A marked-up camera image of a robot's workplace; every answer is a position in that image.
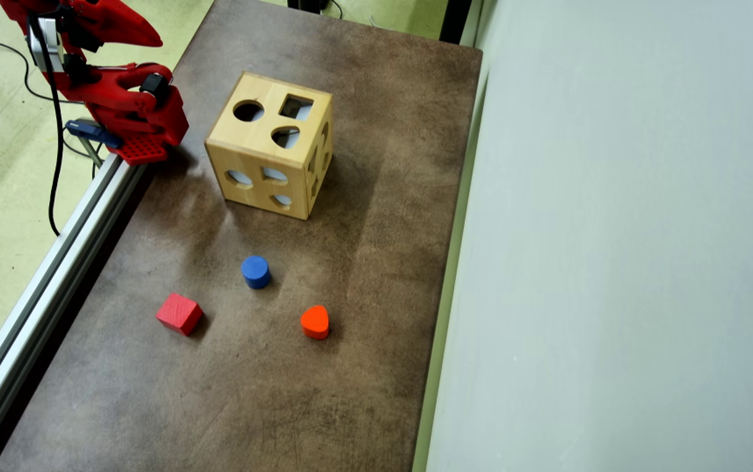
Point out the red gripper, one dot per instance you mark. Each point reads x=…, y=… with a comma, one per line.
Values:
x=109, y=21

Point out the blue cylinder block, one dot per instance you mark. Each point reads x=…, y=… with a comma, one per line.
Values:
x=256, y=272

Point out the red robot arm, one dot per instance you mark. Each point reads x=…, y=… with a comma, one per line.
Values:
x=153, y=121

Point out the wooden shape sorter box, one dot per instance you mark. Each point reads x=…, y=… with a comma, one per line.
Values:
x=252, y=141

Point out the blue table clamp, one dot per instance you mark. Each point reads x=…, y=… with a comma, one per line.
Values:
x=91, y=130

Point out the black furniture foot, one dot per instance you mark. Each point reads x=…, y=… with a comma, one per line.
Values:
x=307, y=5

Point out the red cube block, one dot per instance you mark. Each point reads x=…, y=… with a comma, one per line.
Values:
x=180, y=313

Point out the orange heart block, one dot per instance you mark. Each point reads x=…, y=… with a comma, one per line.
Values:
x=315, y=321

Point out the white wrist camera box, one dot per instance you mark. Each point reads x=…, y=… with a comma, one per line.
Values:
x=35, y=49

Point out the aluminium profile rail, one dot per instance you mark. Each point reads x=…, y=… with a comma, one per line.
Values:
x=35, y=301

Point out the dark vertical post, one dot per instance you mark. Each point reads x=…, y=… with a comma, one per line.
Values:
x=455, y=19

